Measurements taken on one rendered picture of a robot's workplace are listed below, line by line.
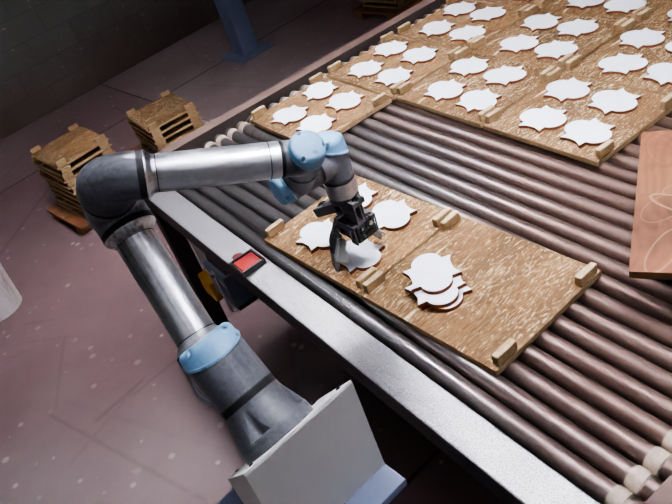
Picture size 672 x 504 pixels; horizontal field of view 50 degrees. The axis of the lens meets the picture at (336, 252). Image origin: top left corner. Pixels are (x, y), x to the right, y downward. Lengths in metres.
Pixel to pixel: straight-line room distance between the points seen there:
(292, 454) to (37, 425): 2.26
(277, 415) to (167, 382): 1.95
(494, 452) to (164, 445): 1.81
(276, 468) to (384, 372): 0.39
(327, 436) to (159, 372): 2.03
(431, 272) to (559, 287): 0.28
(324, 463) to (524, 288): 0.60
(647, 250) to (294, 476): 0.80
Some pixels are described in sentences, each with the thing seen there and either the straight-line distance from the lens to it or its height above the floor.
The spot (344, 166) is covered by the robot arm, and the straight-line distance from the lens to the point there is 1.59.
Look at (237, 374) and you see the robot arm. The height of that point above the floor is 1.17.
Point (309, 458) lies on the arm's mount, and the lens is 1.28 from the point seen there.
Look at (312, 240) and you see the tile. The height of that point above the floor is 0.95.
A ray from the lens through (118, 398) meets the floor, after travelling 3.26.
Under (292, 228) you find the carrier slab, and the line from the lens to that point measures 1.99.
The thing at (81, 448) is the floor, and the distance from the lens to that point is 3.16.
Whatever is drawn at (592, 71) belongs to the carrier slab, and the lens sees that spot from 2.40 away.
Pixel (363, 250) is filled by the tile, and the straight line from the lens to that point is 1.80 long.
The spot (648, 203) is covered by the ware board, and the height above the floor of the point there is 1.04.
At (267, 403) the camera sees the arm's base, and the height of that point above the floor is 1.13.
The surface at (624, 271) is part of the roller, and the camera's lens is 1.65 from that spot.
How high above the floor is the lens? 2.02
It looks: 36 degrees down
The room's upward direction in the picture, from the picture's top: 20 degrees counter-clockwise
